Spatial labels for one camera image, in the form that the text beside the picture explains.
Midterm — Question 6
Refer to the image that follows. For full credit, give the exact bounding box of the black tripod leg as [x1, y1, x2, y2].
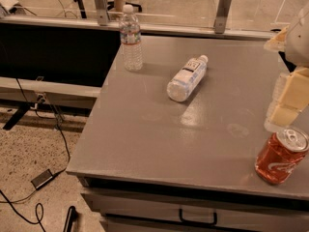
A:
[73, 0, 87, 18]

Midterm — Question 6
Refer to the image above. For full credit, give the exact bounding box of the black drawer handle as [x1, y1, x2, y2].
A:
[178, 209, 218, 228]

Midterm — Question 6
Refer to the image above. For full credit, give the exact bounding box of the black object on floor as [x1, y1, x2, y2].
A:
[63, 206, 77, 232]

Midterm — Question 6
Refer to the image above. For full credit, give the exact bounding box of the black power adapter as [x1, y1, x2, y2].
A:
[31, 169, 53, 189]

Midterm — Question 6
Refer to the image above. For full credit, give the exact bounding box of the black floor cable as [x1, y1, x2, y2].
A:
[0, 77, 71, 232]

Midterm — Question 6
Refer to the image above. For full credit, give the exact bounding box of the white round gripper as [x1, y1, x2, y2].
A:
[264, 3, 309, 132]

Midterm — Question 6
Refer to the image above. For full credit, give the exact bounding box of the left metal bracket post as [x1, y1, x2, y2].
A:
[94, 0, 109, 26]

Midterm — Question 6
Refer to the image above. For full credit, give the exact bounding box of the blue plastic bottle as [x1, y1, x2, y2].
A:
[167, 55, 209, 102]

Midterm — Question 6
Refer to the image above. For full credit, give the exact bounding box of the red coke can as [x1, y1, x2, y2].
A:
[255, 128, 309, 185]

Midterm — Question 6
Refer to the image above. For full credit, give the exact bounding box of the upright clear water bottle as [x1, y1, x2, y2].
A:
[119, 4, 143, 71]

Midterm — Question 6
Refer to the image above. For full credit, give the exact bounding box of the right metal bracket post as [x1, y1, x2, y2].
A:
[213, 0, 232, 34]

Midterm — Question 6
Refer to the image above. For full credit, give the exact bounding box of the metal bracket post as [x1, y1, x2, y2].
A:
[213, 0, 232, 34]
[94, 0, 109, 26]

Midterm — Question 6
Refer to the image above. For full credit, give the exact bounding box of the grey cabinet drawer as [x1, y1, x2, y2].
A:
[81, 188, 309, 232]

